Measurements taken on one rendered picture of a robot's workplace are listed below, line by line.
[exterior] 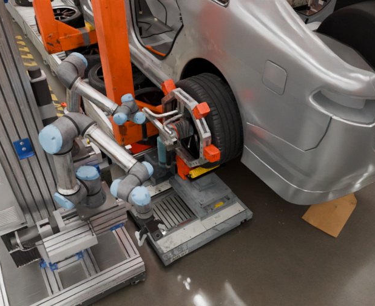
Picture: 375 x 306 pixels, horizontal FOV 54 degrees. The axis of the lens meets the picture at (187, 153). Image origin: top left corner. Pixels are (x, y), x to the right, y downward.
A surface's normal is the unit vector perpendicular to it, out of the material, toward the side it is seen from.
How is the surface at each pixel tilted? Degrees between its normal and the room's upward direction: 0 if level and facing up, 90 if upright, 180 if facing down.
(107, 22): 90
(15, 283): 0
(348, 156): 89
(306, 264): 0
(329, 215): 2
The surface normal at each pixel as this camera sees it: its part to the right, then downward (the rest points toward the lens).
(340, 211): -0.01, -0.74
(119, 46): 0.54, 0.55
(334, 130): -0.33, 0.61
